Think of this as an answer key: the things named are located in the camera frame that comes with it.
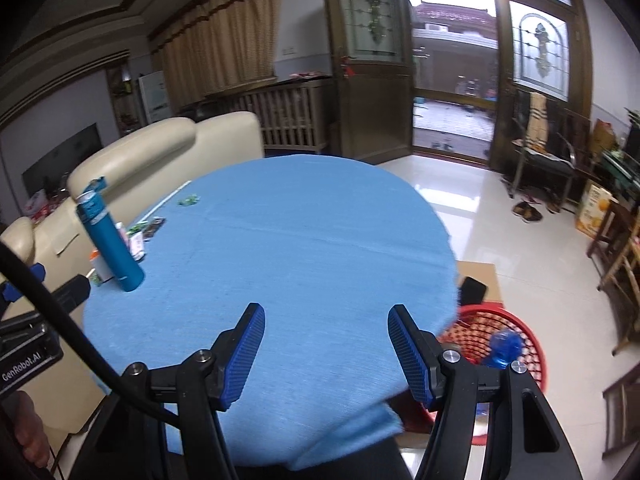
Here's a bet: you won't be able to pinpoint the red mesh trash basket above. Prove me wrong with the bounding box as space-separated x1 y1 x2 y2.
399 304 549 446

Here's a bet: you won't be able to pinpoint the person left hand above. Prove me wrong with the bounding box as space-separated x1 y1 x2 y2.
6 391 51 468

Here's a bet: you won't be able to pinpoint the blue water bottle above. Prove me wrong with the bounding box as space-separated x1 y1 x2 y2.
76 177 145 292

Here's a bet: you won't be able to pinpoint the white label packet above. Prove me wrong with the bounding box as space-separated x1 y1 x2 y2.
128 231 145 262

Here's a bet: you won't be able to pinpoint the black television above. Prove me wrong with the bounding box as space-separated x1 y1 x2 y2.
22 122 103 197

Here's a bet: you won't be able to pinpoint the dark snack packet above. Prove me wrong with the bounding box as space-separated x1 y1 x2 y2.
142 217 166 240

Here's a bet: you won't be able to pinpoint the cream leather sofa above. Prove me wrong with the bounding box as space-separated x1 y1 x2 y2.
0 110 266 436

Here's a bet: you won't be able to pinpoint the green candy wrappers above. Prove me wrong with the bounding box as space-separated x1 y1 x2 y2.
178 194 200 207

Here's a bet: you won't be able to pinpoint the white straw stick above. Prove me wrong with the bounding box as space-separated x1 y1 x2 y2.
132 180 192 226

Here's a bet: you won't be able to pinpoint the black smartphone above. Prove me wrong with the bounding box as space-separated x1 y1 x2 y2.
458 276 488 307

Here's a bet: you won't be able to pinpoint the brown cardboard box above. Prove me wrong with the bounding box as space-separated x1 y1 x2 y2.
457 260 502 304

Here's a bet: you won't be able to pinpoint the blue tablecloth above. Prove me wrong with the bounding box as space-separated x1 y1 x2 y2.
84 155 458 469

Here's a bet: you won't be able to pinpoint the wooden chair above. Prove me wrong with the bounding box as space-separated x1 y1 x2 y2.
587 200 639 356

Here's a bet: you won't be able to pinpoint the pair of brown slippers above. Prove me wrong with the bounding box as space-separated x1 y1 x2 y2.
512 200 542 222

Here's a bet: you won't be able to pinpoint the orange printed cardboard box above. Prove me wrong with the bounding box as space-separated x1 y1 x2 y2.
575 180 613 238

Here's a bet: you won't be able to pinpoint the wooden slatted radiator cover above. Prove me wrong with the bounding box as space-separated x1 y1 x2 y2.
196 76 336 153

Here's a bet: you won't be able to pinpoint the beige curtain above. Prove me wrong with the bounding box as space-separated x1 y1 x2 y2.
149 0 281 108

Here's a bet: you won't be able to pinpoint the black metal armchair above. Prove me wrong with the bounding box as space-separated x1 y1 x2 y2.
506 89 591 208

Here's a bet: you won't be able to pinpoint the fixed glass door panel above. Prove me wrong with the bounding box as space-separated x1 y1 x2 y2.
489 0 592 171

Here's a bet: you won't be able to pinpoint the brown glass panel door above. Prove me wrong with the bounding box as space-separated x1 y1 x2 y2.
326 0 413 164

